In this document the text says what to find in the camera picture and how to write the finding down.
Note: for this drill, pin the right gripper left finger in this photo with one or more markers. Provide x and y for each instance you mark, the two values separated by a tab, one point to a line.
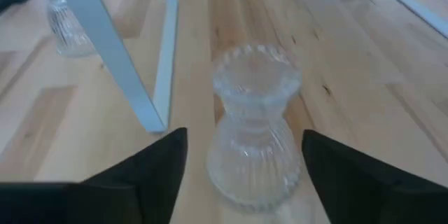
105	199

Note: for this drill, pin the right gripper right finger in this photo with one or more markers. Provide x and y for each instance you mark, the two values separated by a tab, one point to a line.
367	189

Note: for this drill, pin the clear glass candlestick holder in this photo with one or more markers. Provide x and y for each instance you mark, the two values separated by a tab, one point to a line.
253	147
66	31

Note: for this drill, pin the white perforated metal shelf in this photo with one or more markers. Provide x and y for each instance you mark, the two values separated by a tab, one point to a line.
105	42

